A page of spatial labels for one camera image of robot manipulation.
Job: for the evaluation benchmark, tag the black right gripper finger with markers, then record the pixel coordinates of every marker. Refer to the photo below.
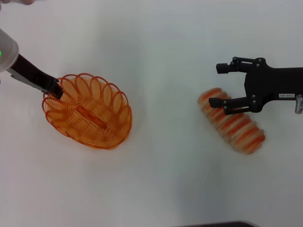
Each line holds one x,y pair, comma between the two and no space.
225,67
227,102

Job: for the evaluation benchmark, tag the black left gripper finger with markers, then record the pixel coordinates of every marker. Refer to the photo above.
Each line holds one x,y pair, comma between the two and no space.
56,91

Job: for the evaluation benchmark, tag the orange striped bread loaf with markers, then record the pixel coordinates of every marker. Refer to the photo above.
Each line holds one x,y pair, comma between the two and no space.
236,132

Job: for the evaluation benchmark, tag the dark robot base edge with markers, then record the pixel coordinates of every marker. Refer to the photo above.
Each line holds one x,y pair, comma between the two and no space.
217,224

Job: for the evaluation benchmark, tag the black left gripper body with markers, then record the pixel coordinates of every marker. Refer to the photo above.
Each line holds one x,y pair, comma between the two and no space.
30,71

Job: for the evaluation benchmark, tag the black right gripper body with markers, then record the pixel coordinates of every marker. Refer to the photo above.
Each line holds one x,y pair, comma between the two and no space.
272,80

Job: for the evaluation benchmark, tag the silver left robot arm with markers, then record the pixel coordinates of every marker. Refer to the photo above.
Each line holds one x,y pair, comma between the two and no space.
7,54

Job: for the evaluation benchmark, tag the silver knob on right gripper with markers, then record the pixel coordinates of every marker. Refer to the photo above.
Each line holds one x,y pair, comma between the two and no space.
298,104

